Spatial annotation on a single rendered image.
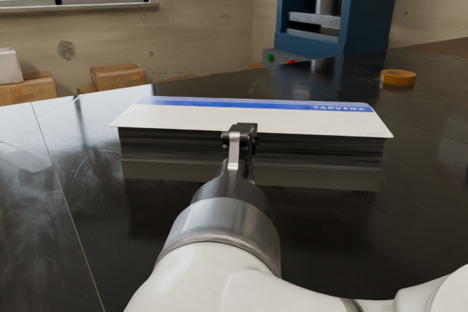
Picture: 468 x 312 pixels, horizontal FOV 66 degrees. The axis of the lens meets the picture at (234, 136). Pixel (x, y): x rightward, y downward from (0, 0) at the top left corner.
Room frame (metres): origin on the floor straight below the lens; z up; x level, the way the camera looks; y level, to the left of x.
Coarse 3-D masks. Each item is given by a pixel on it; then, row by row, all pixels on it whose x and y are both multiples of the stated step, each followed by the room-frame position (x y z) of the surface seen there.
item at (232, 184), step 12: (240, 168) 0.29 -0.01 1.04; (216, 180) 0.27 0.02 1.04; (228, 180) 0.27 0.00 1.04; (240, 180) 0.27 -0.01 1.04; (204, 192) 0.26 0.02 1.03; (216, 192) 0.25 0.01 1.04; (228, 192) 0.25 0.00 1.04; (240, 192) 0.25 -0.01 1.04; (252, 192) 0.26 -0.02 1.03; (252, 204) 0.24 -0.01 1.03; (264, 204) 0.25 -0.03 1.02
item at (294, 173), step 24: (144, 96) 0.63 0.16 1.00; (120, 144) 0.51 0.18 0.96; (144, 144) 0.50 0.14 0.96; (168, 144) 0.50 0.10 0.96; (192, 144) 0.50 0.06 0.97; (216, 144) 0.49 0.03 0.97; (264, 144) 0.48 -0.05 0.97; (288, 144) 0.48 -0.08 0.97; (312, 144) 0.48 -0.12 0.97; (336, 144) 0.47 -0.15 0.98; (360, 144) 0.47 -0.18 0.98; (144, 168) 0.50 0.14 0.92; (168, 168) 0.50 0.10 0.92; (192, 168) 0.49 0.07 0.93; (216, 168) 0.49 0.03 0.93; (264, 168) 0.48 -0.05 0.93; (288, 168) 0.48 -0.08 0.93; (312, 168) 0.48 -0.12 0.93; (336, 168) 0.47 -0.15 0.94; (360, 168) 0.47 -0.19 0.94
